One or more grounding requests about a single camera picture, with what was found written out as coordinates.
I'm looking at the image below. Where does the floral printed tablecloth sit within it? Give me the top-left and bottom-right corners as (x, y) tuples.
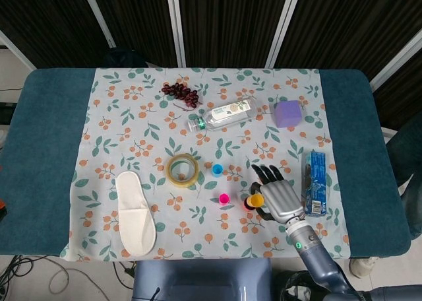
(60, 67), (351, 261)

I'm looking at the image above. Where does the white metal rack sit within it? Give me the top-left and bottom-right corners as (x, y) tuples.
(382, 127), (398, 145)

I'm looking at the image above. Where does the teal table cover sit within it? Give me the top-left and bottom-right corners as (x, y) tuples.
(0, 68), (412, 259)

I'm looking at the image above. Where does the white cloth slipper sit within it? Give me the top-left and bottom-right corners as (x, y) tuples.
(115, 170), (157, 257)

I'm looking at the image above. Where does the person leg in jeans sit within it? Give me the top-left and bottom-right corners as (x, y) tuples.
(385, 119), (422, 239)

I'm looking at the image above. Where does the clear plastic water bottle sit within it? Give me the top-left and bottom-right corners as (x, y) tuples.
(187, 98), (258, 132)

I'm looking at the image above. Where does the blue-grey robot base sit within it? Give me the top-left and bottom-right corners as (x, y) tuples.
(131, 259), (273, 301)

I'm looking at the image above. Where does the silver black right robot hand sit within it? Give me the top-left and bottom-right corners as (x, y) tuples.
(249, 164), (306, 225)

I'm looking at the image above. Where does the white sneaker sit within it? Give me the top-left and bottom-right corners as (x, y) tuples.
(349, 256), (377, 279)

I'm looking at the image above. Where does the dark red grape bunch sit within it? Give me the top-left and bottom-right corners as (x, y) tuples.
(161, 82), (202, 110)

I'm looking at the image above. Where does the yellow plastic cup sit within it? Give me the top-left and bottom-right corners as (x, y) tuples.
(246, 194), (266, 209)

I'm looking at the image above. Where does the purple foam cube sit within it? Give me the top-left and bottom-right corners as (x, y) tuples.
(272, 100), (303, 129)

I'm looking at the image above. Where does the black cable bundle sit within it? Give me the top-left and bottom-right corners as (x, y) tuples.
(280, 270), (326, 301)

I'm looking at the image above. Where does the yellow packing tape roll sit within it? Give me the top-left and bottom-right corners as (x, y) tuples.
(166, 153), (200, 188)

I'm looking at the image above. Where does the white screen frame post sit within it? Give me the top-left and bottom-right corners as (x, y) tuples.
(166, 0), (187, 67)
(369, 30), (422, 90)
(265, 0), (303, 68)
(78, 0), (117, 49)
(0, 29), (37, 70)

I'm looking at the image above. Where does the blue cookie package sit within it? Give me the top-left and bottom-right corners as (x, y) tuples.
(301, 150), (328, 218)

